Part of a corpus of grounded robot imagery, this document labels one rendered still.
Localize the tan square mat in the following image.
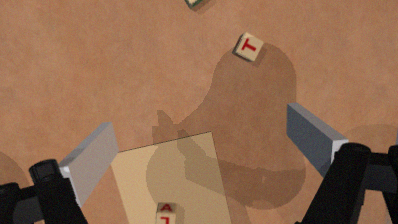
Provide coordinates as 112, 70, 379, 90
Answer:
111, 131, 231, 224

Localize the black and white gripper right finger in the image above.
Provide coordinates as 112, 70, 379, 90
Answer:
287, 102, 398, 224

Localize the beige letter block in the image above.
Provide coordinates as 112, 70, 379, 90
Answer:
184, 0, 203, 9
155, 202, 177, 224
232, 32, 264, 62

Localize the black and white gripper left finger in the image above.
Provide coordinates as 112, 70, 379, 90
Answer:
0, 122, 119, 224

